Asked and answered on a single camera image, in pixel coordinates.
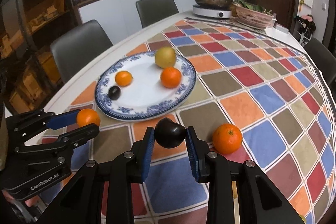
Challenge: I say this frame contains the oval orange mandarin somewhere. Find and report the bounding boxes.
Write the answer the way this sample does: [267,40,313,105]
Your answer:
[76,109,101,127]

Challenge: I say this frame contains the small orange mandarin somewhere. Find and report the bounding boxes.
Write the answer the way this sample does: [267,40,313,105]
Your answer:
[114,71,133,87]

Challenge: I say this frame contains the large dark plum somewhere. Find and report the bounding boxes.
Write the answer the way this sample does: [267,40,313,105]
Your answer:
[154,118,186,149]

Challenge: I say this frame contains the small dark plum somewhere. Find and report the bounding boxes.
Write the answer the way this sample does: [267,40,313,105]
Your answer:
[108,85,121,101]

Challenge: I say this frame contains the large orange tangerine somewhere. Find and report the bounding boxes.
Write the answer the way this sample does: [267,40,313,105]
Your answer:
[213,123,243,155]

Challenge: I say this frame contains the blue white porcelain plate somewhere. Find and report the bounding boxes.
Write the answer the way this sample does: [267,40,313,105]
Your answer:
[94,51,197,121]

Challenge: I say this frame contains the grey chair near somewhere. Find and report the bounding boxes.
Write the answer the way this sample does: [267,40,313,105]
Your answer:
[50,19,113,83]

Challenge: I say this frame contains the grey chair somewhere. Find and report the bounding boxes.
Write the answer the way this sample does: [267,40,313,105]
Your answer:
[50,19,113,83]
[135,0,179,28]

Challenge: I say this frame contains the yellow pear on plate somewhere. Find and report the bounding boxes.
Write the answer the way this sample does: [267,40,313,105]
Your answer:
[154,47,176,69]

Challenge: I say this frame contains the grey chair middle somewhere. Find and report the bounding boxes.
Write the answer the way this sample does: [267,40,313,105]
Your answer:
[135,0,179,28]

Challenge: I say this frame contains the grey chair far end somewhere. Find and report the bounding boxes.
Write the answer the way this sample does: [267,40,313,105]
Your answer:
[303,38,336,84]

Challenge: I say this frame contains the pink woven basket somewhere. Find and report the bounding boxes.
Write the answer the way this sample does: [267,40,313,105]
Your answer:
[235,6,274,29]

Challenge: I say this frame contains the white induction cooker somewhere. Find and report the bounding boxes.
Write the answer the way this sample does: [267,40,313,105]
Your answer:
[193,5,232,19]

